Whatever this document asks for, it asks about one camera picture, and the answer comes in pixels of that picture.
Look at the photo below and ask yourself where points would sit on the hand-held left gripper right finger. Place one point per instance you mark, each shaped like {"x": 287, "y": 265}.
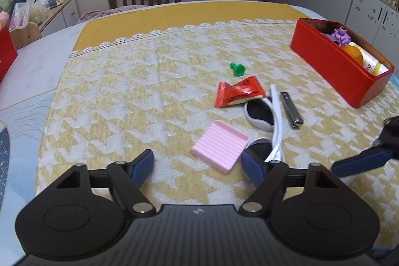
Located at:
{"x": 254, "y": 168}

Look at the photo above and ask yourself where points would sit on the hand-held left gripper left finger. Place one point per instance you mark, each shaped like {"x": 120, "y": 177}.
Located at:
{"x": 141, "y": 168}

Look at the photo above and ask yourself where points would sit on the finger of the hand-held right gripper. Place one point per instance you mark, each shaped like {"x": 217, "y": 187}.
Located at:
{"x": 358, "y": 164}

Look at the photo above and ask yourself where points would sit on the pink ribbed pad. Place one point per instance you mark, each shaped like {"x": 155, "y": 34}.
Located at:
{"x": 218, "y": 144}

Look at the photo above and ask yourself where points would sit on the white sunglasses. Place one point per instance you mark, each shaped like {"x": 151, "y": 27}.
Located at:
{"x": 258, "y": 111}

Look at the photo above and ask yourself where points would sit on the red tin box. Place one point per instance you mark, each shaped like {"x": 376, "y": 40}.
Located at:
{"x": 330, "y": 66}

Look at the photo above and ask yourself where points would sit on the white cylindrical bottle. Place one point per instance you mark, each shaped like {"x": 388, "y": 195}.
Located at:
{"x": 372, "y": 62}

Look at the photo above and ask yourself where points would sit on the orange ball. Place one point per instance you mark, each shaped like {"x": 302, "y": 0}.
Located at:
{"x": 353, "y": 54}

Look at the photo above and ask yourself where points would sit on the purple toy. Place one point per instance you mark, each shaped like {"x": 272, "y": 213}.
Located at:
{"x": 339, "y": 37}

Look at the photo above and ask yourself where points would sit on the red snack packet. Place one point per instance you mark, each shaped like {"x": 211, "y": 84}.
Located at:
{"x": 240, "y": 93}

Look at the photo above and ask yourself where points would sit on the yellow houndstooth table cloth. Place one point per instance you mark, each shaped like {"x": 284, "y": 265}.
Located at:
{"x": 131, "y": 91}

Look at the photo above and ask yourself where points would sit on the small green plastic piece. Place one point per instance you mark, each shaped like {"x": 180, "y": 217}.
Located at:
{"x": 238, "y": 69}

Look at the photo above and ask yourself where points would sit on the white cabinet with stickers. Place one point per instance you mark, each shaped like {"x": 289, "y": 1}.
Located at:
{"x": 374, "y": 19}

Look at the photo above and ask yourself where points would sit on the mauve cloth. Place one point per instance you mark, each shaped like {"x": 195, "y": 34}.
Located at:
{"x": 106, "y": 13}

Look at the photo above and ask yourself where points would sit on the wooden side cabinet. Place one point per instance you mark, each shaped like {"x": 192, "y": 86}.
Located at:
{"x": 60, "y": 13}

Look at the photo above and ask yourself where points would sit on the red storage box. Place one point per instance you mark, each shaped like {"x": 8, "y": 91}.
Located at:
{"x": 7, "y": 54}

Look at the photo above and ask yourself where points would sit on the clear plastic bag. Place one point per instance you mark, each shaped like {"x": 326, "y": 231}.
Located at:
{"x": 26, "y": 15}

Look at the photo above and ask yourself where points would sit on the pink plastic bag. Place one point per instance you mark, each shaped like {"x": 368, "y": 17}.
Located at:
{"x": 3, "y": 19}

